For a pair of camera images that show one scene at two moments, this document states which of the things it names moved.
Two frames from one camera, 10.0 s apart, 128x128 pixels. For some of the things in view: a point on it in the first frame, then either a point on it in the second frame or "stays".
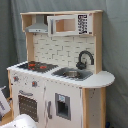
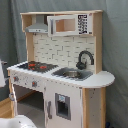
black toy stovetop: (40, 67) stays
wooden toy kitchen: (61, 84) stays
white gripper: (4, 101) to (2, 77)
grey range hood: (39, 26) stays
